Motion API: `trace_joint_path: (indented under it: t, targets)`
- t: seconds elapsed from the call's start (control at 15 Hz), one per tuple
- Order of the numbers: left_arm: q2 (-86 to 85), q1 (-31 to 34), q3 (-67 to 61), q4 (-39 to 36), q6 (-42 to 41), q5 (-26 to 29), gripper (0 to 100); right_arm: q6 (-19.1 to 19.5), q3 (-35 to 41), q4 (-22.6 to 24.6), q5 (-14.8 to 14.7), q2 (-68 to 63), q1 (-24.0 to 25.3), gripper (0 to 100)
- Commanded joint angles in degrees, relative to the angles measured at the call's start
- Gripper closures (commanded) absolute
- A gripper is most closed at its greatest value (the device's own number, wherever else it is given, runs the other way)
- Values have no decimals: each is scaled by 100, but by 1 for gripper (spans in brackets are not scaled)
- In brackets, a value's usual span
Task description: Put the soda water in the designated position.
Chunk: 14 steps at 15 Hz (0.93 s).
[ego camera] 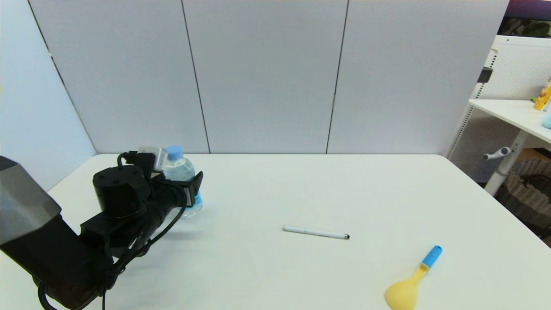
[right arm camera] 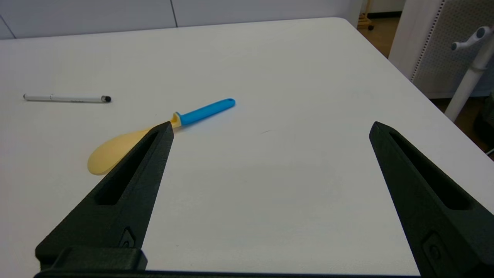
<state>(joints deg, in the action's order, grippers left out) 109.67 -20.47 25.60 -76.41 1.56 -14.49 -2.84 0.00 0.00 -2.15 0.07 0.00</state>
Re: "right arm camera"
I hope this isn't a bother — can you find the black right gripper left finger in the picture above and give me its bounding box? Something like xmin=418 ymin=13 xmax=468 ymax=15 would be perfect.
xmin=35 ymin=121 xmax=174 ymax=271

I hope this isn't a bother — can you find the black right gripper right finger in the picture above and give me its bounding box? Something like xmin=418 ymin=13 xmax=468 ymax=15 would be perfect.
xmin=369 ymin=121 xmax=494 ymax=277

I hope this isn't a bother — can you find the white pen with black tip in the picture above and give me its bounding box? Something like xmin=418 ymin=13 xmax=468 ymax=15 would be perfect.
xmin=23 ymin=94 xmax=112 ymax=103

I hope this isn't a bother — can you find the white side table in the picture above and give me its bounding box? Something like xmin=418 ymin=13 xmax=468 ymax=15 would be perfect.
xmin=445 ymin=35 xmax=494 ymax=122

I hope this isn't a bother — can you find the white pegboard panel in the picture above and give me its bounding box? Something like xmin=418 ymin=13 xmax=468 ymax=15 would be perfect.
xmin=388 ymin=0 xmax=494 ymax=99

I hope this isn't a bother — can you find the wooden stand with caster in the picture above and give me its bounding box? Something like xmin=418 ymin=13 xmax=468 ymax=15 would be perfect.
xmin=357 ymin=0 xmax=375 ymax=31

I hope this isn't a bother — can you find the yellow spoon with blue handle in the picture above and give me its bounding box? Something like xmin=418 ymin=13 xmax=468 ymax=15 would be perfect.
xmin=87 ymin=98 xmax=236 ymax=176

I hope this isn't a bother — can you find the white crank handle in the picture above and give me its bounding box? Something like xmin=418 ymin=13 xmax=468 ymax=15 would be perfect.
xmin=452 ymin=26 xmax=492 ymax=51

